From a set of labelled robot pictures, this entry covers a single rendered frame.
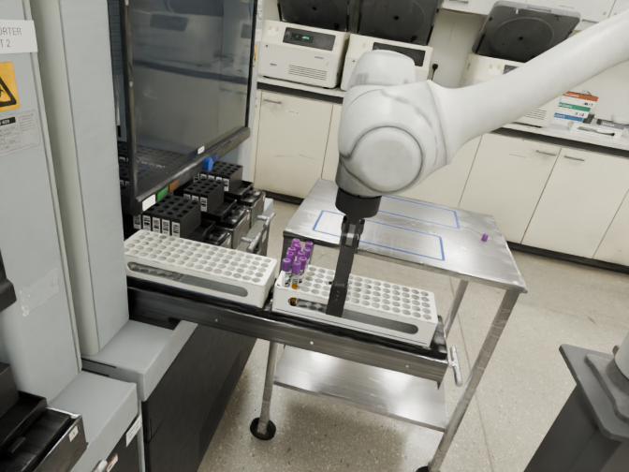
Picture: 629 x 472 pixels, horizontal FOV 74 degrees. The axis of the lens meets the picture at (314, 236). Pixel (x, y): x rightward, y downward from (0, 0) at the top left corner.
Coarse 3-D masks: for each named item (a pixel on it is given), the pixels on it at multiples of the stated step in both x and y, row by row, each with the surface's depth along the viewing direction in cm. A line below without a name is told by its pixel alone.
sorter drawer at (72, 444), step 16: (48, 416) 52; (64, 416) 52; (80, 416) 54; (32, 432) 50; (48, 432) 50; (64, 432) 52; (80, 432) 55; (16, 448) 47; (32, 448) 48; (48, 448) 49; (64, 448) 52; (80, 448) 55; (0, 464) 46; (16, 464) 46; (32, 464) 47; (48, 464) 49; (64, 464) 52; (96, 464) 54
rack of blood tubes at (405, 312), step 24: (288, 288) 75; (312, 288) 76; (360, 288) 78; (384, 288) 80; (408, 288) 81; (288, 312) 77; (312, 312) 76; (360, 312) 74; (384, 312) 73; (408, 312) 75; (432, 312) 75; (384, 336) 75; (408, 336) 74
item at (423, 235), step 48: (336, 192) 135; (288, 240) 107; (336, 240) 105; (384, 240) 109; (432, 240) 114; (480, 240) 119; (288, 384) 131; (336, 384) 134; (384, 384) 137; (432, 384) 140
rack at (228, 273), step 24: (144, 240) 83; (168, 240) 85; (144, 264) 82; (168, 264) 77; (192, 264) 78; (216, 264) 79; (240, 264) 80; (264, 264) 82; (192, 288) 78; (216, 288) 82; (240, 288) 83; (264, 288) 76
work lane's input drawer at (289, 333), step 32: (128, 288) 79; (160, 288) 79; (192, 320) 79; (224, 320) 78; (256, 320) 77; (288, 320) 77; (320, 352) 77; (352, 352) 76; (384, 352) 75; (416, 352) 75
